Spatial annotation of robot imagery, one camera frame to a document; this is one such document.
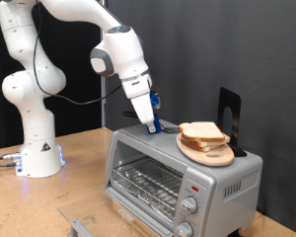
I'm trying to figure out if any metal wire oven rack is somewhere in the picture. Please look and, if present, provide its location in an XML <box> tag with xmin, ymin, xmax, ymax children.
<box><xmin>111</xmin><ymin>156</ymin><xmax>185</xmax><ymax>219</ymax></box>

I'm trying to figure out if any black metal bookend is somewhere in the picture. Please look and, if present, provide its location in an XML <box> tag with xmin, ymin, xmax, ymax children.
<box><xmin>216</xmin><ymin>86</ymin><xmax>248</xmax><ymax>158</ymax></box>

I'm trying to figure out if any vertical metal pole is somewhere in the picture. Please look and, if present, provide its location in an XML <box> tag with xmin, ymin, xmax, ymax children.
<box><xmin>99</xmin><ymin>0</ymin><xmax>108</xmax><ymax>128</ymax></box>

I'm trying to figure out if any oval wooden cutting board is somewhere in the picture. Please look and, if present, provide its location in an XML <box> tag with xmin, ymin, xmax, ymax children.
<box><xmin>176</xmin><ymin>131</ymin><xmax>236</xmax><ymax>168</ymax></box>

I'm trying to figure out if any silver toaster oven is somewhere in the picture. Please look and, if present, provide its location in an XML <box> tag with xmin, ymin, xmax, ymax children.
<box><xmin>103</xmin><ymin>119</ymin><xmax>264</xmax><ymax>237</ymax></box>

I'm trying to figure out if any black spatula with blue block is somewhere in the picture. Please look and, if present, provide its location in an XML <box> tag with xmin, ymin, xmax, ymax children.
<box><xmin>121</xmin><ymin>110</ymin><xmax>182</xmax><ymax>135</ymax></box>

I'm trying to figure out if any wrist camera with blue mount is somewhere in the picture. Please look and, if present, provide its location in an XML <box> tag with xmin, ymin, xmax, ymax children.
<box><xmin>149</xmin><ymin>91</ymin><xmax>163</xmax><ymax>112</ymax></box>

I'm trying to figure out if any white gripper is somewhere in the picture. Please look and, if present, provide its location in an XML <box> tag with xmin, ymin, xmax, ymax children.
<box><xmin>120</xmin><ymin>73</ymin><xmax>158</xmax><ymax>134</ymax></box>

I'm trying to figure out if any silver oven knob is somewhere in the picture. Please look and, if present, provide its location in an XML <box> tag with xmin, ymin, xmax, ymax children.
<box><xmin>180</xmin><ymin>196</ymin><xmax>198</xmax><ymax>215</ymax></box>
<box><xmin>175</xmin><ymin>220</ymin><xmax>194</xmax><ymax>237</ymax></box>

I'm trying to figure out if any grey base cable with connector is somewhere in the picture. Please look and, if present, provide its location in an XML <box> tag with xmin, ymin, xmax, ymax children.
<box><xmin>0</xmin><ymin>161</ymin><xmax>20</xmax><ymax>169</ymax></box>
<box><xmin>0</xmin><ymin>152</ymin><xmax>23</xmax><ymax>161</ymax></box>

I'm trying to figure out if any glass oven door with handle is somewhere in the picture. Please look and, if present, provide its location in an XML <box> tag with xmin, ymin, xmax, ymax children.
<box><xmin>56</xmin><ymin>187</ymin><xmax>176</xmax><ymax>237</ymax></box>

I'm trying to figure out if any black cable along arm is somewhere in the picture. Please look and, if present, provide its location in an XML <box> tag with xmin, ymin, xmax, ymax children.
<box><xmin>32</xmin><ymin>0</ymin><xmax>123</xmax><ymax>107</ymax></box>

